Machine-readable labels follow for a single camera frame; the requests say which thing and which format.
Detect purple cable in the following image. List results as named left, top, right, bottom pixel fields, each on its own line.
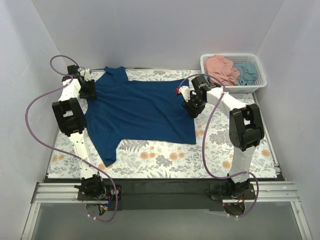
left=25, top=55, right=118, bottom=223
left=177, top=73, right=258, bottom=219

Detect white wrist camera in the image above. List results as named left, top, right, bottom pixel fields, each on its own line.
left=79, top=68, right=92, bottom=82
left=176, top=85, right=191, bottom=102

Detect pink t shirt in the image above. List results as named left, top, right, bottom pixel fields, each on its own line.
left=204, top=55, right=240, bottom=86

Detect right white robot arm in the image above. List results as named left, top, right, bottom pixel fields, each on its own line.
left=176, top=73, right=265, bottom=199

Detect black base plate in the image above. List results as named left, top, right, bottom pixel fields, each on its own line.
left=74, top=178, right=256, bottom=212

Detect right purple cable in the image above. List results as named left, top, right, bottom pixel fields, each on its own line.
left=177, top=73, right=258, bottom=219

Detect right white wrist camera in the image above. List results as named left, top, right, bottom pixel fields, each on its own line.
left=176, top=85, right=191, bottom=102

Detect dark blue t shirt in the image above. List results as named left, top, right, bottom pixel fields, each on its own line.
left=85, top=66, right=196, bottom=166

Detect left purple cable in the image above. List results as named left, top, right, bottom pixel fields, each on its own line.
left=25, top=55, right=118, bottom=223

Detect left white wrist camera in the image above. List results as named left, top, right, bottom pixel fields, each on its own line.
left=79, top=68, right=92, bottom=82

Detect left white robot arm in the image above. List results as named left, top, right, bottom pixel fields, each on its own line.
left=52, top=64, right=107, bottom=200

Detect light blue t shirt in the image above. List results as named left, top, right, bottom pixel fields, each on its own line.
left=233, top=62, right=258, bottom=86

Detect aluminium rail frame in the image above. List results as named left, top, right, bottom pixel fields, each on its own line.
left=21, top=181, right=312, bottom=240

